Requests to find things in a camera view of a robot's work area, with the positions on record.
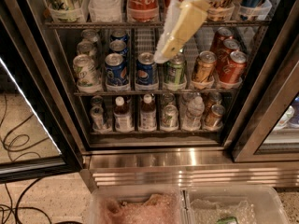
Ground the left clear plastic bin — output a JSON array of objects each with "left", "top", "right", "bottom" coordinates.
[{"left": 88, "top": 185, "right": 187, "bottom": 224}]

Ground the right clear plastic bin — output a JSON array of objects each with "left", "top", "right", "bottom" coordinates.
[{"left": 185, "top": 185, "right": 290, "bottom": 224}]

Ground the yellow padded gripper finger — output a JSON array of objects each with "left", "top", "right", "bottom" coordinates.
[{"left": 154, "top": 0, "right": 210, "bottom": 63}]

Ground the open glass fridge door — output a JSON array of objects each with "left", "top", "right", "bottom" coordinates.
[{"left": 0, "top": 0, "right": 82, "bottom": 184}]

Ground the clear water bottle bottom shelf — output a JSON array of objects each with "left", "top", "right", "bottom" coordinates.
[{"left": 182, "top": 96, "right": 205, "bottom": 131}]

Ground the silver can bottom shelf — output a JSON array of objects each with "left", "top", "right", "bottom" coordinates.
[{"left": 90, "top": 105, "right": 107, "bottom": 130}]

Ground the left tea bottle white cap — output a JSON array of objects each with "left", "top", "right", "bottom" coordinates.
[{"left": 114, "top": 96, "right": 134, "bottom": 133}]

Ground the green can in bin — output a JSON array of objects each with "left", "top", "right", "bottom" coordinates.
[{"left": 216, "top": 217, "right": 238, "bottom": 224}]

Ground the pepsi can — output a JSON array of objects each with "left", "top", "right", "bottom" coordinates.
[
  {"left": 105, "top": 53, "right": 129, "bottom": 86},
  {"left": 136, "top": 52, "right": 157, "bottom": 85}
]

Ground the bronze can bottom shelf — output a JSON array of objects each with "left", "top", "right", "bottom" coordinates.
[{"left": 205, "top": 104, "right": 225, "bottom": 128}]

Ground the left coca-cola bottle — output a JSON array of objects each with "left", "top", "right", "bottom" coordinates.
[{"left": 127, "top": 0, "right": 159, "bottom": 22}]

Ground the gold black tall can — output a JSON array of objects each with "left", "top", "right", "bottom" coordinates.
[{"left": 207, "top": 0, "right": 234, "bottom": 14}]

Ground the tea bottle white cap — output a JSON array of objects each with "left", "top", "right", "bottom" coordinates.
[
  {"left": 139, "top": 94, "right": 157, "bottom": 132},
  {"left": 114, "top": 96, "right": 134, "bottom": 133}
]

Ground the green white can bottom shelf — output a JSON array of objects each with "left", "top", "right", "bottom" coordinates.
[{"left": 162, "top": 105, "right": 178, "bottom": 131}]

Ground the front left pepsi can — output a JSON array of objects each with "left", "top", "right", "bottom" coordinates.
[{"left": 105, "top": 53, "right": 129, "bottom": 86}]

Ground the right tea bottle white cap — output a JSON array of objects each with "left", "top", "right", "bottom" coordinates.
[{"left": 139, "top": 94, "right": 157, "bottom": 132}]

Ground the stainless steel fridge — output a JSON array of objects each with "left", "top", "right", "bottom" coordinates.
[{"left": 19, "top": 0, "right": 299, "bottom": 189}]

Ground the front orange soda can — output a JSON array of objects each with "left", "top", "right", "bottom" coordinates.
[{"left": 219, "top": 50, "right": 247, "bottom": 84}]

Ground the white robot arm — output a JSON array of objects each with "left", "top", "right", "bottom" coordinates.
[{"left": 154, "top": 0, "right": 221, "bottom": 63}]

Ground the gold soda can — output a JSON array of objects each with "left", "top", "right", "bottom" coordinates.
[{"left": 192, "top": 50, "right": 217, "bottom": 83}]

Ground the front right pepsi can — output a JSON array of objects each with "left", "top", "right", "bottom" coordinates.
[{"left": 136, "top": 52, "right": 157, "bottom": 85}]

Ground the front white green soda can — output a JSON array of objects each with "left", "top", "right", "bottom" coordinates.
[{"left": 73, "top": 54, "right": 100, "bottom": 87}]

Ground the clear plastic bin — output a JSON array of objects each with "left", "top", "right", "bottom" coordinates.
[
  {"left": 88, "top": 185, "right": 187, "bottom": 224},
  {"left": 185, "top": 185, "right": 290, "bottom": 224}
]

